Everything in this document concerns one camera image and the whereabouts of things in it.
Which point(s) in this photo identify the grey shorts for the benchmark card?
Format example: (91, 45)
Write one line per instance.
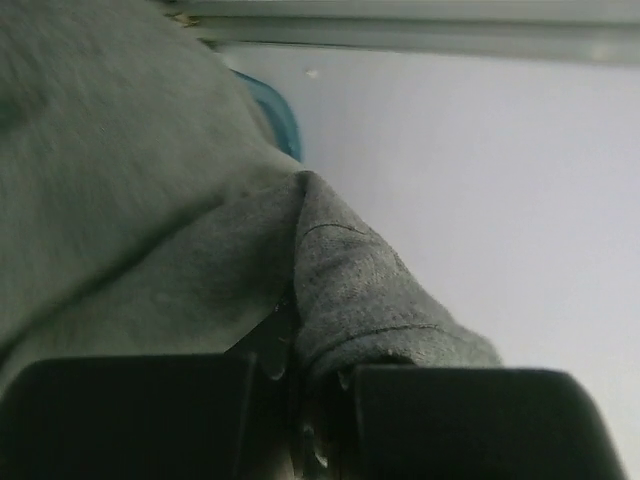
(146, 210)

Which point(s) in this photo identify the teal plastic bin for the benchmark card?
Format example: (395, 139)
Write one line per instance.
(278, 114)

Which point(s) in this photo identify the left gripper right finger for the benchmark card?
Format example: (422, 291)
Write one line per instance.
(330, 415)

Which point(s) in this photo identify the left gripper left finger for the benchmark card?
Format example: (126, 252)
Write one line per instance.
(265, 447)

